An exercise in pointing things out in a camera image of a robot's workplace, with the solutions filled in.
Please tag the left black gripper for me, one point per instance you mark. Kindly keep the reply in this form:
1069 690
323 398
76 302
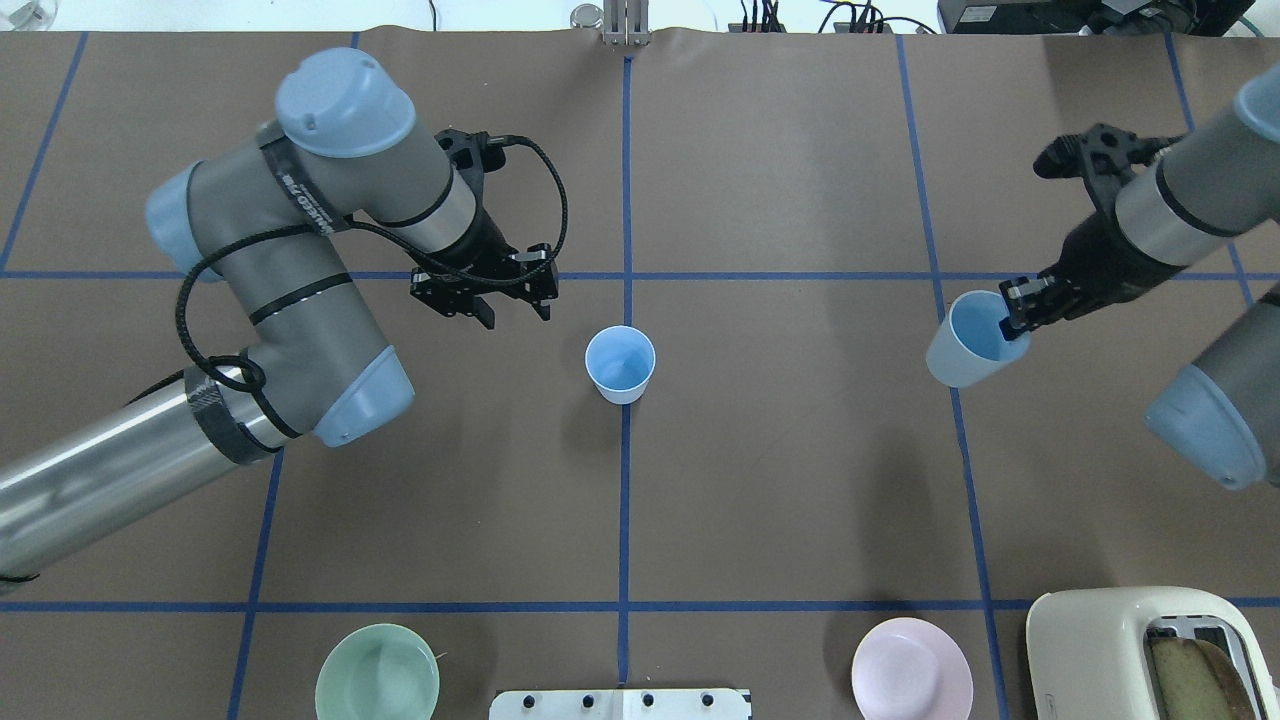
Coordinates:
482 245

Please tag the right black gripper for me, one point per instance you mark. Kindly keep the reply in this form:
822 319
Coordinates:
1093 252

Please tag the light blue cup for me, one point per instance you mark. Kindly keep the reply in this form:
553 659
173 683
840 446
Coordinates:
970 345
620 361

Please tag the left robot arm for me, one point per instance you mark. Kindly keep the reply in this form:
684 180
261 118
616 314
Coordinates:
280 341

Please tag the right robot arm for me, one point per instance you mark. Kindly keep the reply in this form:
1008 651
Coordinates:
1161 205

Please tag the cream toaster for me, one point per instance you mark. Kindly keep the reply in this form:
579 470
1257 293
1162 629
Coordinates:
1088 654

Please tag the green bowl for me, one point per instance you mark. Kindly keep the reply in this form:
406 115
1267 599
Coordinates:
380 671

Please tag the pink bowl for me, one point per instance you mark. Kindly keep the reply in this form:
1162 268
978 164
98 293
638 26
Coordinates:
907 668

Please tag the bread slice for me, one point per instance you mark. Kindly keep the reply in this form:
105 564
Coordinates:
1196 680

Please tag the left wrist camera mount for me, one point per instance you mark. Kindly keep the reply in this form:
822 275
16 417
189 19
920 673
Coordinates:
474 155

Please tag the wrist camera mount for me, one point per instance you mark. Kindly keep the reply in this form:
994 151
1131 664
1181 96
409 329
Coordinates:
474 155
1104 158

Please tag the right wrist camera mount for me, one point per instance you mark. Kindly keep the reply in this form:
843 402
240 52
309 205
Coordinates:
1104 158

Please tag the aluminium frame post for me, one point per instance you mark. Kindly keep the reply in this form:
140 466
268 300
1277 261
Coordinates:
626 23

